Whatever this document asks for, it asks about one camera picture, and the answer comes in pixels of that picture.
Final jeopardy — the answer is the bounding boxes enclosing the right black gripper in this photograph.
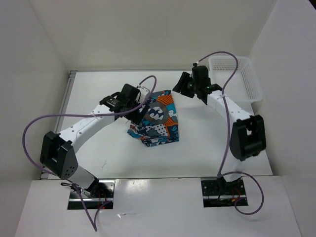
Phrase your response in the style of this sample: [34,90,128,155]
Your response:
[172,72,198,99]

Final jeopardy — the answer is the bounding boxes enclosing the colourful patterned shorts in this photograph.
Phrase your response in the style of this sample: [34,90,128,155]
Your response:
[127,90,179,147]

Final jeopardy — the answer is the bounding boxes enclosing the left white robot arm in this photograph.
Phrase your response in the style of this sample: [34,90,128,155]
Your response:
[40,84,150,198]

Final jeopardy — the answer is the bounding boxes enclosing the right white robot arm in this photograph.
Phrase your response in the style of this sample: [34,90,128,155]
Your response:
[173,63,267,194]

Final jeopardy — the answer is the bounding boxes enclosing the white perforated plastic basket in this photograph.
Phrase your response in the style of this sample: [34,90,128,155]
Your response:
[208,54,263,103]

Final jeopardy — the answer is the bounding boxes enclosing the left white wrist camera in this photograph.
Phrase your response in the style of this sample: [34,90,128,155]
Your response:
[137,85,150,103]

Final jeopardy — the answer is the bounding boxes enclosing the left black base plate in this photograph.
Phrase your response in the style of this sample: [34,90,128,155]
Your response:
[67,180,115,210]

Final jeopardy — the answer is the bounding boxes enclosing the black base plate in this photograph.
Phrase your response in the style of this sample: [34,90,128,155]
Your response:
[67,180,115,210]
[201,178,248,208]

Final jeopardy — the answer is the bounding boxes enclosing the aluminium table edge rail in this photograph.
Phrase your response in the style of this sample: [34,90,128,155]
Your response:
[40,70,78,180]

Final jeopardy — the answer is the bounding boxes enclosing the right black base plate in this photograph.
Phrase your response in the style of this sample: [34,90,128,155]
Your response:
[201,178,248,208]

